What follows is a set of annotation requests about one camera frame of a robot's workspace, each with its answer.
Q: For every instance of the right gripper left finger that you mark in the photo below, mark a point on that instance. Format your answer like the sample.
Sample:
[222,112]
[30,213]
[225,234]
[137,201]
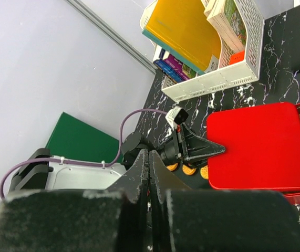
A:
[114,219]

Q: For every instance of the yellow teal book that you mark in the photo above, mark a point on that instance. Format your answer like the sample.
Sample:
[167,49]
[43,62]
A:
[181,28]

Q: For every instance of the white file organizer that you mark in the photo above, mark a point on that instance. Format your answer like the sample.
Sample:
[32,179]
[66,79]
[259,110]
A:
[222,48]

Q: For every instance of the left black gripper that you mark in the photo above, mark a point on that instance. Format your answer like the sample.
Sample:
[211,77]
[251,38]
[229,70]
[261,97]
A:
[191,148]

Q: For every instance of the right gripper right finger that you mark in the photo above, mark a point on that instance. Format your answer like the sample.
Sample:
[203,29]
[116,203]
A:
[184,219]

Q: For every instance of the green ring binder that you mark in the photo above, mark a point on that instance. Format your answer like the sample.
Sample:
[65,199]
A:
[76,140]

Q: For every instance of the orange small box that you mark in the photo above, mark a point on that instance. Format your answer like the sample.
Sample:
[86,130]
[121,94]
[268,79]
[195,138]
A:
[237,57]

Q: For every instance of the far right round biscuit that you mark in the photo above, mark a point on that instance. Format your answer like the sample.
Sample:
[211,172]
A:
[204,172]

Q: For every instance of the round biscuit behind green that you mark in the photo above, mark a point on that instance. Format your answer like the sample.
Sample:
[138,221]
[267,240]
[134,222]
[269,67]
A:
[172,167]

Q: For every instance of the red tin lid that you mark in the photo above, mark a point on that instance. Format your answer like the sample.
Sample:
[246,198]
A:
[262,148]

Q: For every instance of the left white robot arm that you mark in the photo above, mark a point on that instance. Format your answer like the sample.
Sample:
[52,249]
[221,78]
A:
[53,176]

